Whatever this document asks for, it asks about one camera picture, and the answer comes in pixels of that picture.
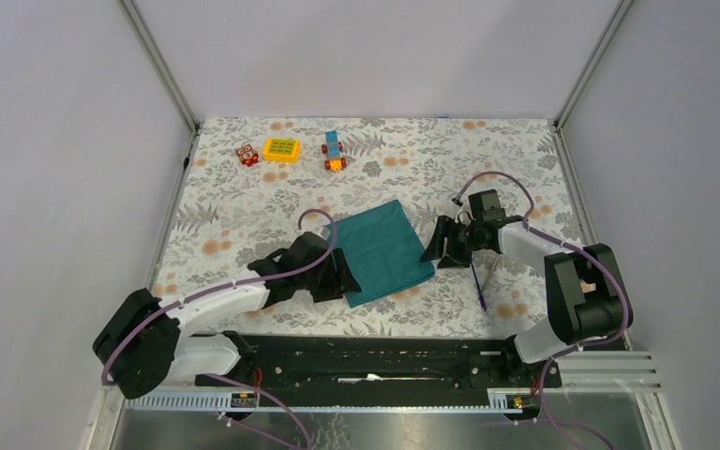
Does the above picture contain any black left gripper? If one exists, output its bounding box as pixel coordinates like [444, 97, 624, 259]
[297, 247, 362, 303]

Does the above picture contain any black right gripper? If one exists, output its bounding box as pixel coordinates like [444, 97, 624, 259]
[419, 215, 483, 270]

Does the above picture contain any teal cloth napkin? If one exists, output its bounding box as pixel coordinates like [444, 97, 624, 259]
[337, 200, 435, 308]

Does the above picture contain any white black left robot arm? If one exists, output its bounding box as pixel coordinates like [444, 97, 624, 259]
[92, 232, 362, 399]

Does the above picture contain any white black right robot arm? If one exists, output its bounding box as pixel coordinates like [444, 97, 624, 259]
[421, 189, 633, 386]

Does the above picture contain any silver utensil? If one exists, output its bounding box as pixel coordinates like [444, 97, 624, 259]
[481, 254, 501, 291]

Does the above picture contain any gold purple spoon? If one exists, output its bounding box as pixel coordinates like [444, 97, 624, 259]
[470, 262, 488, 312]

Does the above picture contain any blue orange toy car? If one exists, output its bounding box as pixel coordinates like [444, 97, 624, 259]
[321, 130, 347, 172]

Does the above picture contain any floral patterned table mat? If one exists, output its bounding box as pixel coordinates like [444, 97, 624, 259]
[151, 117, 582, 338]

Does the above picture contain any yellow toy brick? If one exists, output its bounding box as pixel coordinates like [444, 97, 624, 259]
[262, 138, 301, 164]

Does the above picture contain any red owl toy block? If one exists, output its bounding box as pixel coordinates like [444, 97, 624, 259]
[236, 143, 260, 167]

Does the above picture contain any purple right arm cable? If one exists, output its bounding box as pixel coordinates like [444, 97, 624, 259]
[451, 171, 635, 450]

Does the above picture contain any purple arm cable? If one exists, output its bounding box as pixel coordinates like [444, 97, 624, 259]
[451, 171, 635, 450]
[99, 209, 339, 450]

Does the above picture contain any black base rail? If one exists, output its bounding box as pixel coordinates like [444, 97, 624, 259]
[227, 332, 562, 408]

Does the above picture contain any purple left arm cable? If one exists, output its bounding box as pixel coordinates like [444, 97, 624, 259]
[99, 209, 339, 450]

